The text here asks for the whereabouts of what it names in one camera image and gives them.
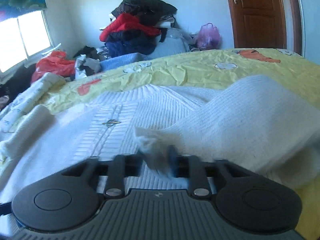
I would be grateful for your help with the bright window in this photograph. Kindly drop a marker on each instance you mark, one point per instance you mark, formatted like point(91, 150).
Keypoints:
point(23, 38)

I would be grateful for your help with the pink plastic bag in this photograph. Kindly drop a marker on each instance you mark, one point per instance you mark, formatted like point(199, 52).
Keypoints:
point(208, 37)

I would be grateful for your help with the grey bundle of clothes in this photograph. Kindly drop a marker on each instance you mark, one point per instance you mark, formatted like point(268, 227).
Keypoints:
point(176, 42)

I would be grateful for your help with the light blue knitted garment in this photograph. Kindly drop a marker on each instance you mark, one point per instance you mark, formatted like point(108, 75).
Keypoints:
point(122, 60)

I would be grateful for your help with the red jacket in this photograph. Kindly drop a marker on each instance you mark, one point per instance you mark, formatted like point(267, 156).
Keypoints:
point(125, 22)

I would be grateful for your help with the white printed blanket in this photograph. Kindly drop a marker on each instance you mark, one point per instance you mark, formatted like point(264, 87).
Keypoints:
point(26, 101)

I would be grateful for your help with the red plastic bag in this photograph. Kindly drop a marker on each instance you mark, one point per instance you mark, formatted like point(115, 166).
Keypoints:
point(55, 62)

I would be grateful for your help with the white knitted sweater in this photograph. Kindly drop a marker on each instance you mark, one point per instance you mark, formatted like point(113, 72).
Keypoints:
point(255, 123)

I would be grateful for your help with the black and white garment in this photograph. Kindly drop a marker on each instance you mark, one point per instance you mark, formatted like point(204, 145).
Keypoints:
point(87, 62)

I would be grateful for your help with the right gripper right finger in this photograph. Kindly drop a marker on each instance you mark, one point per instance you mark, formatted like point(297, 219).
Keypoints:
point(192, 169)

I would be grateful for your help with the pile of dark clothes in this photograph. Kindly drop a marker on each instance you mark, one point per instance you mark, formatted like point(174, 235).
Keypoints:
point(156, 13)

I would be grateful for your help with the brown wooden door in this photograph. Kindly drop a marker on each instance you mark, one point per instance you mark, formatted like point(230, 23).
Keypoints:
point(267, 24)

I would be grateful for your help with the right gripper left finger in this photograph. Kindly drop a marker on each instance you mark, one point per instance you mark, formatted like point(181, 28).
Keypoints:
point(121, 167)

